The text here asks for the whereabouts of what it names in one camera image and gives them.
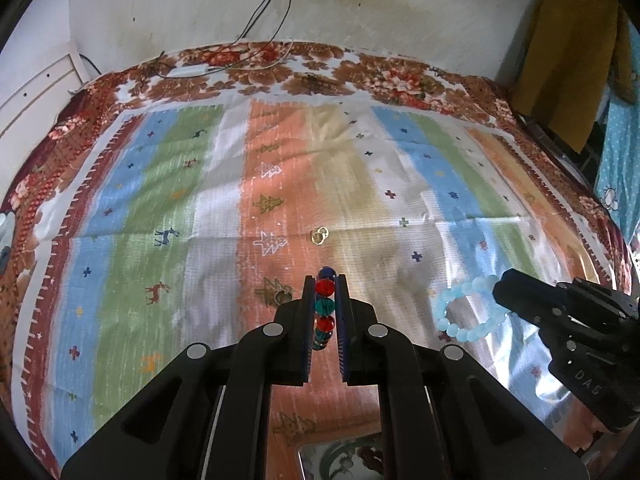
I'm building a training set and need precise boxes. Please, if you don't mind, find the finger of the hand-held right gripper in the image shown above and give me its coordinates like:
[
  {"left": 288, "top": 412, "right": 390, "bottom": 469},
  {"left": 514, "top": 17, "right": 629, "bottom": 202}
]
[
  {"left": 555, "top": 276, "right": 640, "bottom": 321},
  {"left": 492, "top": 268, "right": 568, "bottom": 328}
]

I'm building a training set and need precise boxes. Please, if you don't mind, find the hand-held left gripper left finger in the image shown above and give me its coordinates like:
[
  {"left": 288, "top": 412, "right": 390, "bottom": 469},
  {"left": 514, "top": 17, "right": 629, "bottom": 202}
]
[{"left": 60, "top": 274, "right": 317, "bottom": 480}]

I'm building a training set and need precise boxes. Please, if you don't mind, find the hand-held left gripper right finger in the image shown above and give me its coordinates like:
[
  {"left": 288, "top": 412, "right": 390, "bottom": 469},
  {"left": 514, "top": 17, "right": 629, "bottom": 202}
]
[{"left": 336, "top": 274, "right": 588, "bottom": 480}]

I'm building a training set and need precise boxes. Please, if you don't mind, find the multicolour glass bead bracelet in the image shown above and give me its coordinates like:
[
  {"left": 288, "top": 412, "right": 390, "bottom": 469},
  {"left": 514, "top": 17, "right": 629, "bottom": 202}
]
[{"left": 312, "top": 266, "right": 337, "bottom": 352}]

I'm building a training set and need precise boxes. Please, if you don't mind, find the light blue bead bracelet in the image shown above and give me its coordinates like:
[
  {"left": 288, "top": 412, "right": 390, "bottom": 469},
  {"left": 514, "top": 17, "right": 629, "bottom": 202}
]
[{"left": 432, "top": 275, "right": 516, "bottom": 345}]

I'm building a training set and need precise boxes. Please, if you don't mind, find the silver metal tin box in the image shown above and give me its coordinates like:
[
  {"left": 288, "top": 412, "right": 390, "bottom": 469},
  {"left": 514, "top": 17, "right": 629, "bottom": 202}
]
[{"left": 295, "top": 432, "right": 386, "bottom": 480}]

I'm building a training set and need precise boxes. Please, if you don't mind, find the green jade bangle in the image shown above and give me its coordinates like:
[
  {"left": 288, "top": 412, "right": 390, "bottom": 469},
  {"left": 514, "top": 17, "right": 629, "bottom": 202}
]
[{"left": 319, "top": 444, "right": 358, "bottom": 480}]

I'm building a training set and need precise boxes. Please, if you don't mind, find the red bead bracelet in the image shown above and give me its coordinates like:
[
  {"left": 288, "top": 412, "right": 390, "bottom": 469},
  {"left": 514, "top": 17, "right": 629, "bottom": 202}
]
[{"left": 357, "top": 447, "right": 385, "bottom": 476}]

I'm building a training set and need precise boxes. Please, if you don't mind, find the teal dotted cloth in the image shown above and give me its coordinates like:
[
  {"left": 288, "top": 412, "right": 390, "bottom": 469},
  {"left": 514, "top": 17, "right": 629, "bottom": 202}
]
[{"left": 592, "top": 25, "right": 640, "bottom": 241}]

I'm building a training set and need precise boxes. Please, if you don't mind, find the striped pastel cloth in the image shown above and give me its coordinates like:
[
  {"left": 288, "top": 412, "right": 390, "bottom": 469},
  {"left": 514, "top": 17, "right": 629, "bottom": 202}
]
[{"left": 10, "top": 97, "right": 621, "bottom": 480}]

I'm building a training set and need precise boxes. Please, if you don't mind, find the yellow hanging garment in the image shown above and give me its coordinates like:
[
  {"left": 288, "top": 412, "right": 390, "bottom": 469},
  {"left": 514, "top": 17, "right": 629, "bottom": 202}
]
[{"left": 507, "top": 0, "right": 633, "bottom": 153}]

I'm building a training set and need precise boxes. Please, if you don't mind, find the striped colourful bedspread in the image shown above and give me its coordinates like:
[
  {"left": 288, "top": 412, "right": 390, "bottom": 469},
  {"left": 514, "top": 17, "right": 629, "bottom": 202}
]
[{"left": 0, "top": 40, "right": 640, "bottom": 461}]

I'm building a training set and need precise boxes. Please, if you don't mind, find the flat white charger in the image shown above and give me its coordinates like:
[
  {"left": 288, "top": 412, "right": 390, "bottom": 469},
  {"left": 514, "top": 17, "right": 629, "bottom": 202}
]
[{"left": 165, "top": 64, "right": 211, "bottom": 79}]

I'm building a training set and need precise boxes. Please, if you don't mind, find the crumpled grey cloth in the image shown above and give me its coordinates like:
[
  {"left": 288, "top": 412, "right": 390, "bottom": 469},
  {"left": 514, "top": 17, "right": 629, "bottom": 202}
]
[{"left": 0, "top": 211, "right": 17, "bottom": 268}]

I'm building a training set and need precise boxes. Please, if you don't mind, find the white headboard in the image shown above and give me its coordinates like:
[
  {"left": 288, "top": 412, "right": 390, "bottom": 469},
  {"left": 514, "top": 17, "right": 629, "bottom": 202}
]
[{"left": 0, "top": 50, "right": 96, "bottom": 141}]

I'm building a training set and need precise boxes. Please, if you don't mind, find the black power cable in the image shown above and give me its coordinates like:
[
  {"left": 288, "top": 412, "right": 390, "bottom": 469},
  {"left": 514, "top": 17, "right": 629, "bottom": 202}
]
[
  {"left": 227, "top": 0, "right": 286, "bottom": 46},
  {"left": 272, "top": 0, "right": 296, "bottom": 46}
]

